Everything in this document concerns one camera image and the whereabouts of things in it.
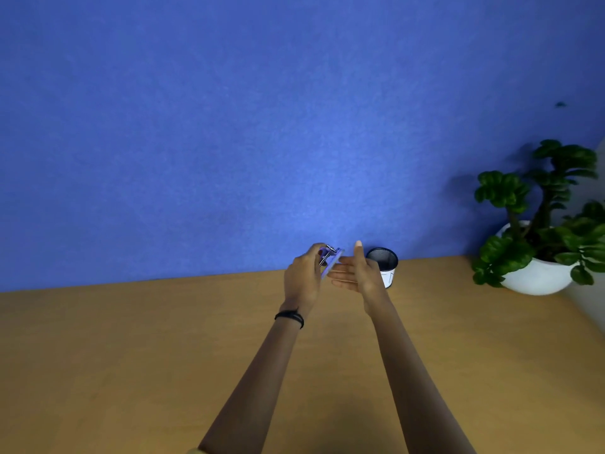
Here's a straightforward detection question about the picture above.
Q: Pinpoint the green potted plant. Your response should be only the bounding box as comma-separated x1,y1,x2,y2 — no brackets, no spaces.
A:
472,139,605,287

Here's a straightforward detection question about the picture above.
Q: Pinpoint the black mesh pen cup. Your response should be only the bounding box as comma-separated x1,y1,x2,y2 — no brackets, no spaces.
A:
366,247,399,289

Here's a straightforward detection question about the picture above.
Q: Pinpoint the black wrist band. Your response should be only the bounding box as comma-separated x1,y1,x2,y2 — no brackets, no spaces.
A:
274,310,305,329

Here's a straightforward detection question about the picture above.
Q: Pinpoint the person's left hand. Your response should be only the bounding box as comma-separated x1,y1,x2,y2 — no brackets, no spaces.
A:
283,243,330,317

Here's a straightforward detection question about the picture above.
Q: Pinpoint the person's right forearm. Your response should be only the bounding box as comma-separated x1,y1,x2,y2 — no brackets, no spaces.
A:
365,298,477,454

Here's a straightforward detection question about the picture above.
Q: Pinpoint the white round plant pot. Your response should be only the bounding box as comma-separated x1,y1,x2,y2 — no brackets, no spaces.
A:
496,220,578,296

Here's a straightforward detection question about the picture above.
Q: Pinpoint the purple binder clip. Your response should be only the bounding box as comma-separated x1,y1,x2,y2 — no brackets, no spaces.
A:
318,246,344,279

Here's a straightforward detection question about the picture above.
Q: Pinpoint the person's left forearm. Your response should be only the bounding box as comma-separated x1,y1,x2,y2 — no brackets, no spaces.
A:
198,311,303,454

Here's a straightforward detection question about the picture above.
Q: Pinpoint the person's right hand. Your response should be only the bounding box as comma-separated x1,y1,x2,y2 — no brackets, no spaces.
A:
327,240,389,315

